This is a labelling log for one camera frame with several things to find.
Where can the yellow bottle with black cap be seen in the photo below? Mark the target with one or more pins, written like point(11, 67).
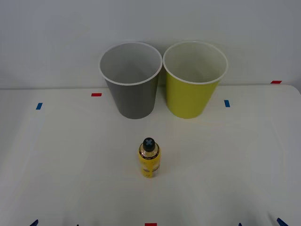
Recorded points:
point(149, 162)

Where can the yellow-green plastic waste bin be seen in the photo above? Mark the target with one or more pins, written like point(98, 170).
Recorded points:
point(188, 99)

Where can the grey plastic waste bin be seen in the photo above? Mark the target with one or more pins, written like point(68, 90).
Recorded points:
point(136, 101)

